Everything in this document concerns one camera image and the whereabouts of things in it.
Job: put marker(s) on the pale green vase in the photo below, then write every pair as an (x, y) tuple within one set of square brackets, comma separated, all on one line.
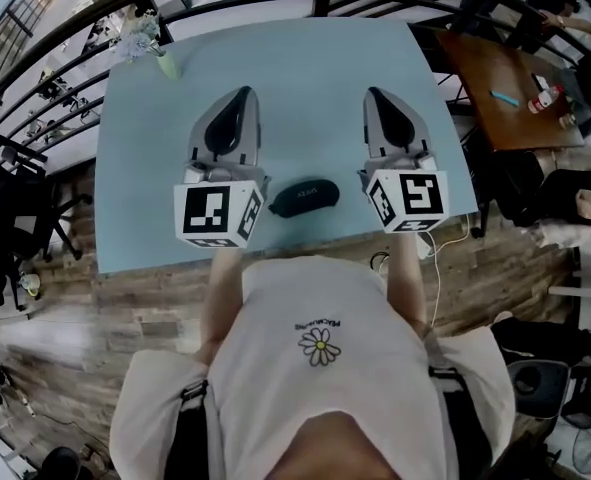
[(169, 65)]

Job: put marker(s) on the black glasses case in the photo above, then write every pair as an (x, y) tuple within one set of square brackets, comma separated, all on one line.
[(305, 195)]

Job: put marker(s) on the person's face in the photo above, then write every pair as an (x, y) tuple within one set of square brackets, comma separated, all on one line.
[(337, 450)]

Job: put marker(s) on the brown wooden table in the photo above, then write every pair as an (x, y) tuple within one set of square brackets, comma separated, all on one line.
[(500, 68)]

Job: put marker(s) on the beige cloth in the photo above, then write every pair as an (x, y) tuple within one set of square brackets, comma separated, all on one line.
[(590, 213)]

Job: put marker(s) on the white power adapter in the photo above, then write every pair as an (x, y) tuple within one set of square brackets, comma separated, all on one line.
[(424, 245)]

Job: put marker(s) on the black metal railing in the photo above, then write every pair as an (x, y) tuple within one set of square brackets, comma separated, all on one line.
[(321, 0)]

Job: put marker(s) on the white flower print T-shirt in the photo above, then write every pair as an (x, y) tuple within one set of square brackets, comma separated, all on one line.
[(325, 293)]

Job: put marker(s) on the black round-holed device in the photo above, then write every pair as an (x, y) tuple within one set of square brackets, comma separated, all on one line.
[(537, 388)]

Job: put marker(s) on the light blue pen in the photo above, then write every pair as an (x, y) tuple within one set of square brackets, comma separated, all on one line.
[(505, 98)]

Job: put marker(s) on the red label plastic bottle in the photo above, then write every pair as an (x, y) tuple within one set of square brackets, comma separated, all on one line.
[(545, 99)]

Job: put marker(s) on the person's right forearm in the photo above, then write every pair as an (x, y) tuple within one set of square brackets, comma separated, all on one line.
[(405, 278)]

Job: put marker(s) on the black phone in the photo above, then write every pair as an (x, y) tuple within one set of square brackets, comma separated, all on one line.
[(538, 81)]

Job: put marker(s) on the person's left forearm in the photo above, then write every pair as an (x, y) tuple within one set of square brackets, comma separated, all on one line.
[(222, 298)]

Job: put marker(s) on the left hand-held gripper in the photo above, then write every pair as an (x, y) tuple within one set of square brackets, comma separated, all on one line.
[(202, 213)]

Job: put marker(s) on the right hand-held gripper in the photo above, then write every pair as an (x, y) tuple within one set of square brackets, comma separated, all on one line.
[(417, 195)]

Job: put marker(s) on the white and green mug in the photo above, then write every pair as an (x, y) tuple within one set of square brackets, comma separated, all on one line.
[(30, 285)]

